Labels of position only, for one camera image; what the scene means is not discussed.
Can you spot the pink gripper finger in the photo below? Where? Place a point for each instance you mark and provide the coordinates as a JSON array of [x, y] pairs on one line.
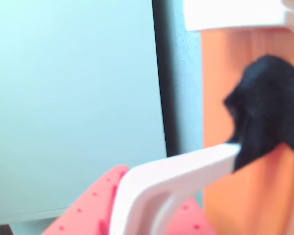
[[191, 220], [88, 208]]

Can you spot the white box lid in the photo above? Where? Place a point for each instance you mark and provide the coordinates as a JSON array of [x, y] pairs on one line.
[[235, 14]]

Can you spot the black cloth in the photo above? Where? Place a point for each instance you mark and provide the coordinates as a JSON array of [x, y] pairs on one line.
[[264, 110]]

